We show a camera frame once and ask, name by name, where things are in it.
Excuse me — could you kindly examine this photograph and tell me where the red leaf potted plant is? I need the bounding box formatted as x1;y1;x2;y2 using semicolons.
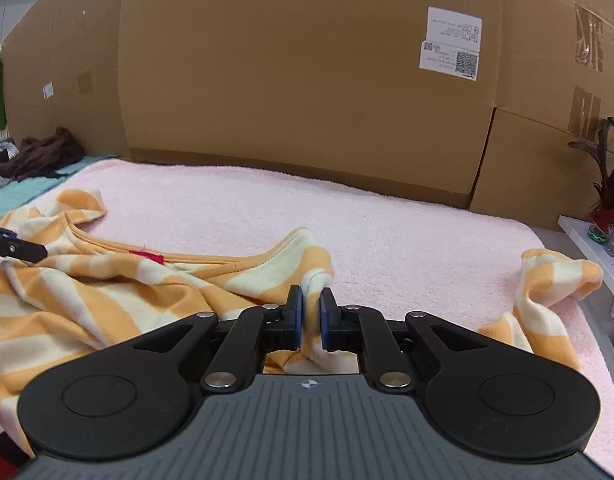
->
568;116;614;247

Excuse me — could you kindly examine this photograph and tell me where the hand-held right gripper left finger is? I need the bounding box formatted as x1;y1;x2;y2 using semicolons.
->
132;284;305;393

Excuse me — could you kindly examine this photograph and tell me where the pink towel blanket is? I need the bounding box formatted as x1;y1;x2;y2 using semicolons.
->
0;157;614;466

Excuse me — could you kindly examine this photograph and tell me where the wide cardboard box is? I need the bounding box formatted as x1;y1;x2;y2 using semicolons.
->
2;0;133;162

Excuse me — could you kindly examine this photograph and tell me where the small cardboard box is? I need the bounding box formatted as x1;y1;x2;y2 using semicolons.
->
469;107;614;233

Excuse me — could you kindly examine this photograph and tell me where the dark brown cloth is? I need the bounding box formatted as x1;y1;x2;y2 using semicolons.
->
0;127;86;184

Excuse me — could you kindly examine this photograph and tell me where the cardboard box with tape strips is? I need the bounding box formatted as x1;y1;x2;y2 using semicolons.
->
494;0;614;137

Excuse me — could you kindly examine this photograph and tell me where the large cardboard box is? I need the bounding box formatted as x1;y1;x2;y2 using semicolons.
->
118;0;506;211

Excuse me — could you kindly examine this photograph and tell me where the white side table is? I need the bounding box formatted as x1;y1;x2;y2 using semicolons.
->
558;215;614;386

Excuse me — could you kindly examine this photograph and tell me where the teal mat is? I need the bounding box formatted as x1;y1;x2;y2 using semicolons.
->
0;155;120;226

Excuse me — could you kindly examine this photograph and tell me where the white text shipping label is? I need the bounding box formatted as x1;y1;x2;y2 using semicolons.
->
427;6;484;54

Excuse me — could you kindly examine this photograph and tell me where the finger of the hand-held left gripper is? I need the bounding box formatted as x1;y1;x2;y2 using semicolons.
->
0;224;48;264

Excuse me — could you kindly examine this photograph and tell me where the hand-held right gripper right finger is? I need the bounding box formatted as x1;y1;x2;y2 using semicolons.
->
319;287;490;393

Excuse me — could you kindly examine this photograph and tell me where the orange white striped shirt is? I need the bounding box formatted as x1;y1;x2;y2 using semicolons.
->
0;189;604;456

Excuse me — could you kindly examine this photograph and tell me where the white label with square code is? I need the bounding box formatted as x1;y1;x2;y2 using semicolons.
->
419;40;480;81

